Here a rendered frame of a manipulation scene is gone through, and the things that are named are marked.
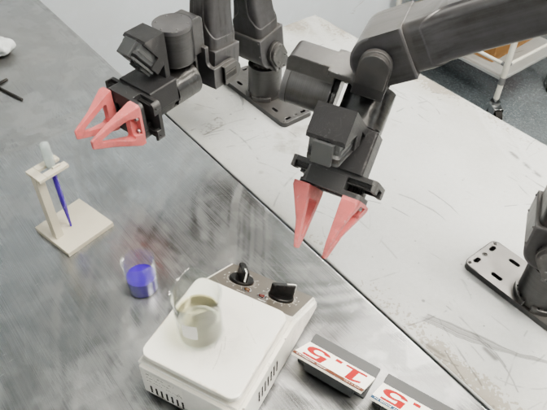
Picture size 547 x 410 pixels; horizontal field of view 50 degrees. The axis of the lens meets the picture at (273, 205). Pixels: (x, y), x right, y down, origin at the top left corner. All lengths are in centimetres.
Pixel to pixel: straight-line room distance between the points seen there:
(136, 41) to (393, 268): 47
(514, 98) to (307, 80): 235
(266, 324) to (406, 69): 31
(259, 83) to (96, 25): 108
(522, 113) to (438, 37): 230
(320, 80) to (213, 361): 33
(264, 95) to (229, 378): 61
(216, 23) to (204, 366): 51
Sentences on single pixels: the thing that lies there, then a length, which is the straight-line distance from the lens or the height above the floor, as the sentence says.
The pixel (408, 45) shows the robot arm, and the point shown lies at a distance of 61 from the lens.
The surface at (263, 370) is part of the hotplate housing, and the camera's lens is 65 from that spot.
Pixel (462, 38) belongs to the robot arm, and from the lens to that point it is 61.
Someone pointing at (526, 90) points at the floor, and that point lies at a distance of 306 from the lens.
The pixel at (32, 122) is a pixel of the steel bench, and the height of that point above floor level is 90.
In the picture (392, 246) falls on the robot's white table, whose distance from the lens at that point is 86.
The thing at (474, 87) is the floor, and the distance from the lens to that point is 299.
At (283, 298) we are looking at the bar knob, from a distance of 72.
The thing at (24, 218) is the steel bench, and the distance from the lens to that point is 95.
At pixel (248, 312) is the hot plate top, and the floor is 99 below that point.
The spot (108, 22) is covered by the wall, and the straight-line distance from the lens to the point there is 209.
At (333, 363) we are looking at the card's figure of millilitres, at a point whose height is 92.
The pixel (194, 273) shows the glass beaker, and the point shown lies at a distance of 62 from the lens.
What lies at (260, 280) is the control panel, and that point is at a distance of 76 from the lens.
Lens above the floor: 153
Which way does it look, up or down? 44 degrees down
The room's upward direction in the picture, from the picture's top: 1 degrees clockwise
